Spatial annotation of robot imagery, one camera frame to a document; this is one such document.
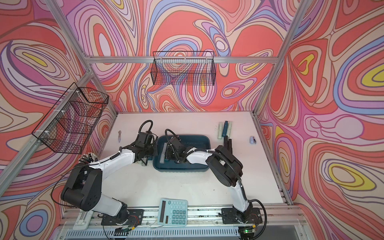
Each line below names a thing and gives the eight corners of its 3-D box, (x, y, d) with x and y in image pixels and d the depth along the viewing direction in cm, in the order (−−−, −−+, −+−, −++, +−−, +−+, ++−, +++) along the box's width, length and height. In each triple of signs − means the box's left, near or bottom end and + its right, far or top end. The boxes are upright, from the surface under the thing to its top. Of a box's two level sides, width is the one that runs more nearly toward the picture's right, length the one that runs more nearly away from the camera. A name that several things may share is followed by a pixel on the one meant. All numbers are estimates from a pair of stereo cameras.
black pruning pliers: (225, 150, 99) (225, 148, 97) (223, 137, 106) (223, 135, 104) (232, 150, 99) (232, 148, 97) (229, 137, 106) (230, 135, 104)
